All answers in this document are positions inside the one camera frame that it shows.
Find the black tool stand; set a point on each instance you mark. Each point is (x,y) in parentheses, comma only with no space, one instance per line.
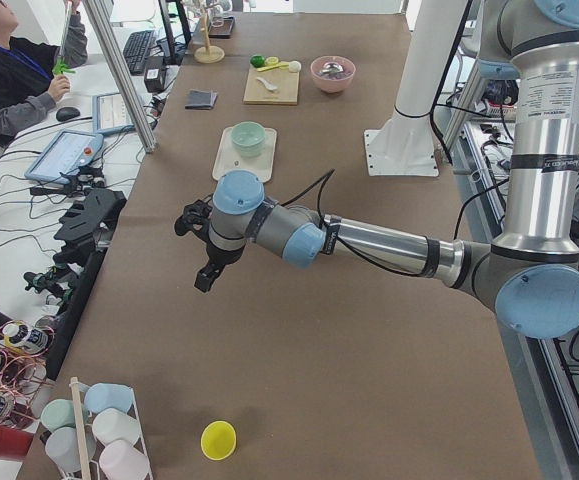
(76,265)

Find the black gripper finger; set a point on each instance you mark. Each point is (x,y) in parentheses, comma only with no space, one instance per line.
(207,275)

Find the white plastic cup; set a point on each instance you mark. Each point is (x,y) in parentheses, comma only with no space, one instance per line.
(111,425)

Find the large pink ice bowl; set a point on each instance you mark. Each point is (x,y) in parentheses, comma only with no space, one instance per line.
(329,85)

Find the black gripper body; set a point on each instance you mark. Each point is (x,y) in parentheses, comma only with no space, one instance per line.
(220,255)

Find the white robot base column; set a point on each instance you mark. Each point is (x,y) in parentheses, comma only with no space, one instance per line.
(404,146)

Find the green plastic cup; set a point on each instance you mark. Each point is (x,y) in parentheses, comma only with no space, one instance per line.
(57,414)

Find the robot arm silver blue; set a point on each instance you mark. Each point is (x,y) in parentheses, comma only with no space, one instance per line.
(528,275)

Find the yellow plastic cup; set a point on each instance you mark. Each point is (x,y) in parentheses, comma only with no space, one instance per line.
(218,440)

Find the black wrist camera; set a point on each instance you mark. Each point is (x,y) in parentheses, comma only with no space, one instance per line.
(195,218)

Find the blue teach pendant tablet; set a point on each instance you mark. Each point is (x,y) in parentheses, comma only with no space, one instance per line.
(64,156)

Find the aluminium frame post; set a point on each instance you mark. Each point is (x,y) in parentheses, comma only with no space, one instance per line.
(120,72)

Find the blue plastic cup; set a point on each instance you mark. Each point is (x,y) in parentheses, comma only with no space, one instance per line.
(102,396)

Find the white cup rack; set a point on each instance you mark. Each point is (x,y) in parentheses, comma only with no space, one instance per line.
(89,447)

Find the black computer mouse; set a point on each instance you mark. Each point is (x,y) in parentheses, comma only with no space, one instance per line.
(65,114)

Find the wooden cutting board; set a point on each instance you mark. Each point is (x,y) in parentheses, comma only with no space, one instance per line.
(287,82)

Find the black keyboard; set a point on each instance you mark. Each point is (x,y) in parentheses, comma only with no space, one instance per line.
(136,50)

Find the stacked green bowls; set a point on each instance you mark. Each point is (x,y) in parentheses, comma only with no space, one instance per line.
(248,138)

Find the pink plastic cup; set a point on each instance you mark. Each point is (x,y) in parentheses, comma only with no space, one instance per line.
(121,460)

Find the seated person black sweater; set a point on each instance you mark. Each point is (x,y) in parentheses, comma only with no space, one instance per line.
(29,87)

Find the grey plastic cup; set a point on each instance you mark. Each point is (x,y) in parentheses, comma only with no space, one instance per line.
(62,448)

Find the green lime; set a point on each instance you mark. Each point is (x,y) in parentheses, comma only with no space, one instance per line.
(257,61)

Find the wooden mug tree stand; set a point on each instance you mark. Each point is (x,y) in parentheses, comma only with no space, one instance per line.
(208,13)

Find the yellow plastic knife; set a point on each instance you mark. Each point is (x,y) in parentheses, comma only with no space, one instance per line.
(282,64)

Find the white ceramic spoon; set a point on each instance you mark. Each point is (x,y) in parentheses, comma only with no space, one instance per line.
(268,86)

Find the grey folded cloth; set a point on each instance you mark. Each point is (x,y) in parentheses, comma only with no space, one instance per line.
(201,100)

